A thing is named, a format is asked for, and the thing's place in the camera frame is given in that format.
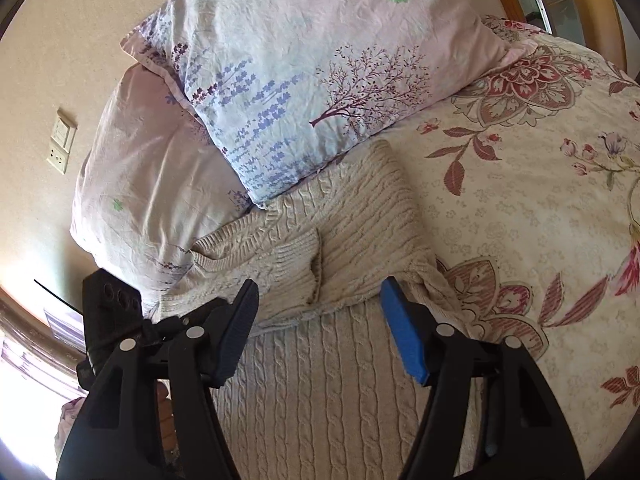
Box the brown window frame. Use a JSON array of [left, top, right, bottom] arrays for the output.
[[0, 285, 87, 361]]

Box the floral bed sheet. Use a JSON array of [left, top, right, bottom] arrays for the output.
[[357, 14, 640, 463]]

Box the white wall switch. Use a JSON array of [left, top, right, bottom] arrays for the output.
[[51, 108, 77, 147]]

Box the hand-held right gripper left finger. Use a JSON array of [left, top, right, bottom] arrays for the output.
[[55, 279, 260, 480]]

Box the wooden bed headboard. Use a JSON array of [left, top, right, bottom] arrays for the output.
[[479, 0, 629, 70]]

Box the beige cable knit sweater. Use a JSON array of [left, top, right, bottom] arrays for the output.
[[152, 139, 496, 480]]

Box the pink pillow with green clover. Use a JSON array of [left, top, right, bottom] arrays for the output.
[[69, 62, 257, 307]]

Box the white wall socket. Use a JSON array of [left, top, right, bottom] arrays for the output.
[[46, 142, 71, 175]]

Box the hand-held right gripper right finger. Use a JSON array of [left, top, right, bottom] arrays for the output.
[[379, 276, 587, 480]]

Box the white pillow with tree print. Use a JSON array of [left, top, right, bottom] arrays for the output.
[[120, 0, 538, 207]]

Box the thin black cable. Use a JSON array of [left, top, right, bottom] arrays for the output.
[[33, 279, 85, 312]]

